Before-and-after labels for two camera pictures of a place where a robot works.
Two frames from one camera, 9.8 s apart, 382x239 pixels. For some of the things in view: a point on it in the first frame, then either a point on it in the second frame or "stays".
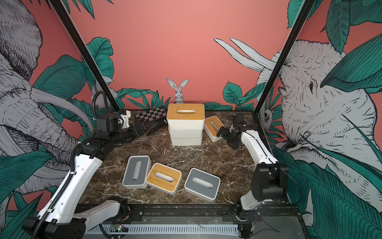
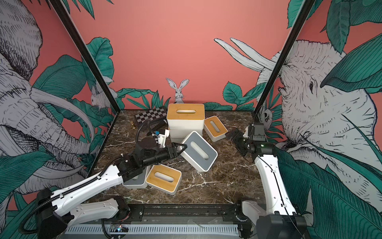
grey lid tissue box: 202,184 -> 199,152
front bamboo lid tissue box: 164,178 stays
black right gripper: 233,144 -> 237,140
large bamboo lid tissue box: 185,116 stays
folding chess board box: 155,113 stays
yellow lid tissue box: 185,133 stays
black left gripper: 138,132 -> 173,149
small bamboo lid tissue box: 213,125 stays
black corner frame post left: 110,100 stays
